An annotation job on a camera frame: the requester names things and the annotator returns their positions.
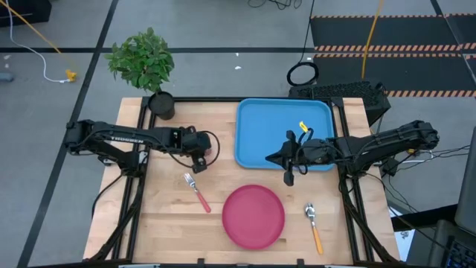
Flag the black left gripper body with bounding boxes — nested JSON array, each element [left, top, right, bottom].
[[181, 126, 213, 174]]

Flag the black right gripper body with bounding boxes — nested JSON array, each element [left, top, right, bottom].
[[283, 130, 335, 187]]

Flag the fork with red handle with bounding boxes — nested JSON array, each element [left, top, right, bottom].
[[183, 172, 212, 214]]

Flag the red round plate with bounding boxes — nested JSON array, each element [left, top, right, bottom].
[[222, 184, 286, 251]]

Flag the spoon with orange handle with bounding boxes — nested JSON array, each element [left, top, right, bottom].
[[304, 202, 324, 256]]

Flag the blue plastic tray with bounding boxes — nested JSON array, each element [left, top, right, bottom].
[[234, 98, 335, 172]]

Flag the black plant pot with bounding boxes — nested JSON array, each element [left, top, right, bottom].
[[147, 91, 176, 121]]

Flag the black perforated crate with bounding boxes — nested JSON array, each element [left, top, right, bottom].
[[288, 80, 392, 127]]

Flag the black power adapter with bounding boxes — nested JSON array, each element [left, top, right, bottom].
[[381, 158, 401, 178]]

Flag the green leafy plant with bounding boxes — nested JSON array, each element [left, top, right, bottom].
[[103, 26, 176, 94]]

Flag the white printed sheet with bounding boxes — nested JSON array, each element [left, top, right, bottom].
[[388, 206, 416, 261]]

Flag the black hazard striped mat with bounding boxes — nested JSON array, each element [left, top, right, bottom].
[[310, 13, 476, 98]]

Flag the grey monitor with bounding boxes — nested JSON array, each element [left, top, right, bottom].
[[454, 126, 476, 235]]

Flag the black keyboard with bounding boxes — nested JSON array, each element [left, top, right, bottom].
[[427, 219, 476, 268]]

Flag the black box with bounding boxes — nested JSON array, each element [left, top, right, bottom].
[[0, 0, 52, 28]]

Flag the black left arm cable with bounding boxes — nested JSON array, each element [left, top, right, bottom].
[[167, 130, 221, 170]]

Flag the black metal table frame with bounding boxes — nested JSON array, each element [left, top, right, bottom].
[[83, 95, 401, 268]]

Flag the coiled black cable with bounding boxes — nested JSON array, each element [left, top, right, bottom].
[[286, 0, 320, 87]]

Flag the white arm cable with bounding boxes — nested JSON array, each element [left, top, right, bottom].
[[399, 148, 436, 165]]

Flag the black base cable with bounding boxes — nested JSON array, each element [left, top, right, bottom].
[[91, 173, 126, 220]]

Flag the long yellow floor cable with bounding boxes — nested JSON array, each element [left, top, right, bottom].
[[361, 0, 385, 80]]

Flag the tangled black cables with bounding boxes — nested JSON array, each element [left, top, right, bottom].
[[247, 0, 303, 11]]

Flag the thin yellow floor cable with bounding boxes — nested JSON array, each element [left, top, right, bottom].
[[0, 0, 71, 71]]

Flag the white floor cable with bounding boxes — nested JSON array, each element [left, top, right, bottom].
[[5, 0, 70, 83]]

